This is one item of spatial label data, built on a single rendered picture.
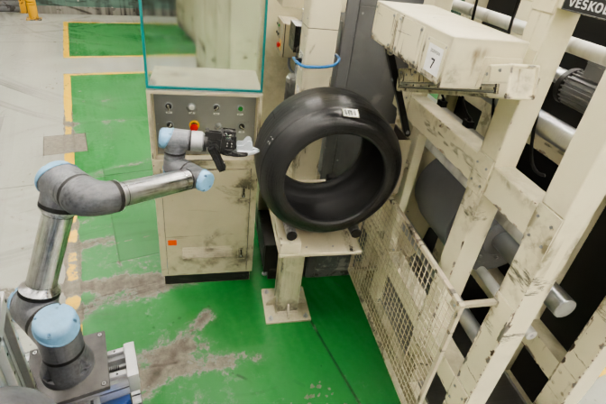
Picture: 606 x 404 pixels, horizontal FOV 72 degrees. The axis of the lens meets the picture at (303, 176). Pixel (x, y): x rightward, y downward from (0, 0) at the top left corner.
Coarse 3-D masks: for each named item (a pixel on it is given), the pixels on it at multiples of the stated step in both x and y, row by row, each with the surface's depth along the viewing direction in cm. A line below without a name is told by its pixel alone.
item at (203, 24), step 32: (160, 0) 177; (192, 0) 180; (224, 0) 182; (256, 0) 184; (160, 32) 184; (192, 32) 186; (224, 32) 189; (256, 32) 192; (160, 64) 191; (192, 64) 194; (224, 64) 196; (256, 64) 199
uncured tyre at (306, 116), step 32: (320, 96) 154; (352, 96) 158; (288, 128) 147; (320, 128) 145; (352, 128) 147; (384, 128) 153; (256, 160) 162; (288, 160) 149; (384, 160) 157; (288, 192) 188; (320, 192) 193; (352, 192) 192; (384, 192) 165; (288, 224) 169; (320, 224) 167; (352, 224) 171
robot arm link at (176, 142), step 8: (168, 128) 147; (160, 136) 145; (168, 136) 145; (176, 136) 146; (184, 136) 147; (160, 144) 146; (168, 144) 146; (176, 144) 146; (184, 144) 147; (168, 152) 148; (176, 152) 148; (184, 152) 151
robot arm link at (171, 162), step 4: (164, 152) 149; (164, 156) 150; (168, 156) 148; (172, 156) 148; (176, 156) 148; (180, 156) 149; (184, 156) 151; (164, 160) 150; (168, 160) 149; (172, 160) 149; (176, 160) 149; (180, 160) 149; (184, 160) 149; (164, 164) 150; (168, 164) 149; (172, 164) 149; (176, 164) 148; (180, 164) 147; (164, 168) 151; (168, 168) 150; (172, 168) 148; (176, 168) 147; (164, 172) 151
